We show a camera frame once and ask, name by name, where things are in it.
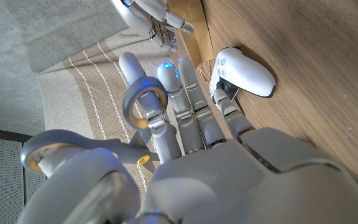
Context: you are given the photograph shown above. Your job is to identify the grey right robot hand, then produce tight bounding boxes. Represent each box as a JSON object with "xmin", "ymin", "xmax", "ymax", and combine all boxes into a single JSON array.
[{"xmin": 110, "ymin": 0, "xmax": 195, "ymax": 52}]

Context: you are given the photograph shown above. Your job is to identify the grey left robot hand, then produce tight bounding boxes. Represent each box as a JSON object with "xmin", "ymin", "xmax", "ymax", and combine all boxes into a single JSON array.
[{"xmin": 17, "ymin": 52, "xmax": 358, "ymax": 224}]

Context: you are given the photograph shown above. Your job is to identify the grey orange-handled scissors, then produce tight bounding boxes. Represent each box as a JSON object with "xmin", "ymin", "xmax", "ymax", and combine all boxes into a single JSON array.
[{"xmin": 20, "ymin": 76, "xmax": 169, "ymax": 175}]

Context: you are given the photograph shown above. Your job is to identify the brown paper bag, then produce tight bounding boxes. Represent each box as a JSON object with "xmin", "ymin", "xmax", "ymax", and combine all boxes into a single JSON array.
[{"xmin": 166, "ymin": 0, "xmax": 216, "ymax": 83}]

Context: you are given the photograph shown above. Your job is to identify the white game controller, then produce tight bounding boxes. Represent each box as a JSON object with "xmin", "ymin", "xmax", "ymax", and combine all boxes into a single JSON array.
[{"xmin": 209, "ymin": 46, "xmax": 277, "ymax": 100}]

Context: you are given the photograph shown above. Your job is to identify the striped beige curtain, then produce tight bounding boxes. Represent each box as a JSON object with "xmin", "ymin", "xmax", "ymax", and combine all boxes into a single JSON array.
[{"xmin": 34, "ymin": 27, "xmax": 195, "ymax": 218}]

